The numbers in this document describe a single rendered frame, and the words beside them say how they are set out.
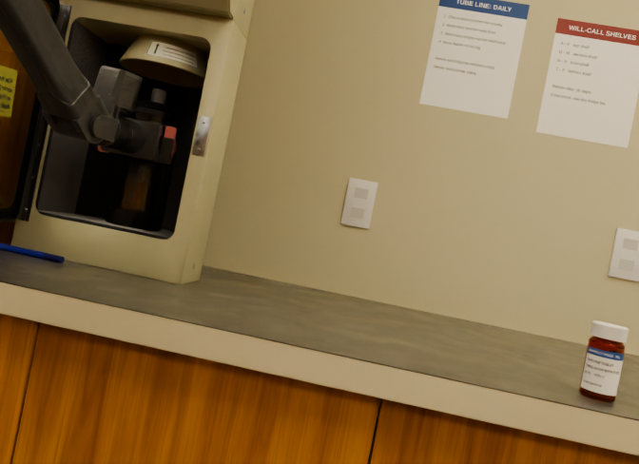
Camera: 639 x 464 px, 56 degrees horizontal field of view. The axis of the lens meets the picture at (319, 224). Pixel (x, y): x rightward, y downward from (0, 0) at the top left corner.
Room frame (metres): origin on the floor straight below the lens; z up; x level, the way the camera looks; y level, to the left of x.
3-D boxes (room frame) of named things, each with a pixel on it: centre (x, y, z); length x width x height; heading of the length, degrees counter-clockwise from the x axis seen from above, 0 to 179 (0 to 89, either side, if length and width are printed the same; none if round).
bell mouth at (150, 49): (1.15, 0.35, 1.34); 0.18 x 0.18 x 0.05
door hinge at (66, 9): (1.05, 0.52, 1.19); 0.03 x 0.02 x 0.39; 84
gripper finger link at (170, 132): (1.11, 0.32, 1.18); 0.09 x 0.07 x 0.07; 174
